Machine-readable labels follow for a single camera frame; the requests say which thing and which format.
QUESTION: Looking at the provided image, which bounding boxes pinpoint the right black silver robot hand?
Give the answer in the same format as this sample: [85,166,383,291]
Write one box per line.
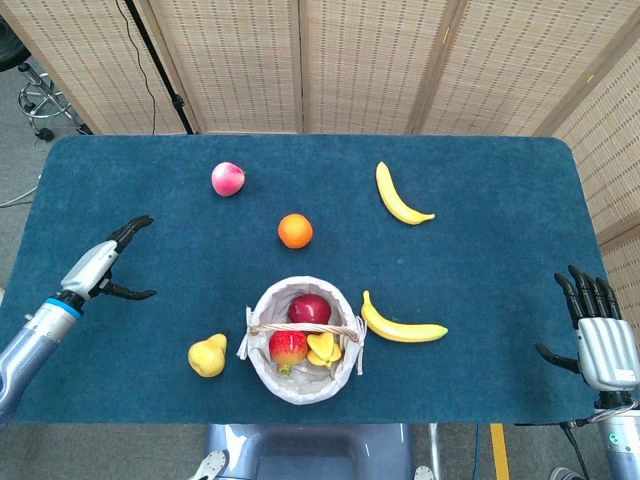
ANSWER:
[535,264,640,396]

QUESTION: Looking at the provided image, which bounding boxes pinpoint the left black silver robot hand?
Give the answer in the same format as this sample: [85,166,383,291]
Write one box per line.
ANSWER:
[59,215,158,302]

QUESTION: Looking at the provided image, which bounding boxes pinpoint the orange fruit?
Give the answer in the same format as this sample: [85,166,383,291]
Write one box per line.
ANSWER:
[277,213,315,250]

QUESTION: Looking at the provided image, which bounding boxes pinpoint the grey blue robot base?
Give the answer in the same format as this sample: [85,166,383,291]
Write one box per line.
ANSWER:
[191,423,437,480]

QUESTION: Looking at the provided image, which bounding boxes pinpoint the wicker basket with cloth liner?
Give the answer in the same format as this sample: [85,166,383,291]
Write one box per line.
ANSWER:
[237,277,369,407]

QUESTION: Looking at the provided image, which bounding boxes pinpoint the blue table mat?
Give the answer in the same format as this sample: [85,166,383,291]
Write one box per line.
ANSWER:
[0,134,609,427]

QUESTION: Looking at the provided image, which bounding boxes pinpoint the yellow floor tape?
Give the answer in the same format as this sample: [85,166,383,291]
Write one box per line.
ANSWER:
[489,423,512,480]

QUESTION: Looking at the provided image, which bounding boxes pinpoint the yellow pear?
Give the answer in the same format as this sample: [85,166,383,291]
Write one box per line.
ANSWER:
[187,332,230,379]

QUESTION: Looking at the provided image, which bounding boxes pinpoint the pink peach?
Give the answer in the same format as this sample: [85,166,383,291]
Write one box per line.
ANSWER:
[210,161,247,198]

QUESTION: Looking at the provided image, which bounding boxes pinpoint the chrome stool base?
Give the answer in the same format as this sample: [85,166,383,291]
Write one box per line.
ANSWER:
[17,61,94,142]

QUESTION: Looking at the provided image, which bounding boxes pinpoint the black stand pole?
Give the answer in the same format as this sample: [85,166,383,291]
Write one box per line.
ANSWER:
[122,0,195,136]

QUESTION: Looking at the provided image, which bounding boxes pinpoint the bamboo folding screen panel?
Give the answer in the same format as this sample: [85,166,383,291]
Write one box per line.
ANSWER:
[298,0,455,136]
[133,0,305,136]
[406,0,640,138]
[0,0,202,136]
[551,43,640,322]

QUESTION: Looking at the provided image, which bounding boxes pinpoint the green-tipped yellow banana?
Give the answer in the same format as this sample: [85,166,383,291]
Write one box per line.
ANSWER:
[360,289,450,344]

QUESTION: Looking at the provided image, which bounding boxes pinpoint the red yellow apple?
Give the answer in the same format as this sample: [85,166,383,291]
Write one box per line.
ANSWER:
[268,329,310,376]

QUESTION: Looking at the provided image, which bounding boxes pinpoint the dark red apple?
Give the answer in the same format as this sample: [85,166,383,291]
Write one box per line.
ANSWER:
[287,293,334,329]

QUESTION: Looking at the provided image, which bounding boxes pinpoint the yellow starfruit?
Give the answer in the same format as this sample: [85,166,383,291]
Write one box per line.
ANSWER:
[305,331,344,370]

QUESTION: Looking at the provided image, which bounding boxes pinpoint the plain yellow banana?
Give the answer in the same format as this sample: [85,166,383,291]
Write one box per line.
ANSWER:
[375,160,437,227]

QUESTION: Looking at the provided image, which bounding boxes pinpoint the white floor cable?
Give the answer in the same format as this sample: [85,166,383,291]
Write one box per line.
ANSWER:
[0,174,42,208]

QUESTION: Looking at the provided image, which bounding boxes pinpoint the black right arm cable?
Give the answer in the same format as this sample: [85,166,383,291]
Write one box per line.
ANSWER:
[558,420,596,480]

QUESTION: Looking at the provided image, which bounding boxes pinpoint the thin black hanging cable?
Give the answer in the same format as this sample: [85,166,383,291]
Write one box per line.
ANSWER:
[114,0,177,134]

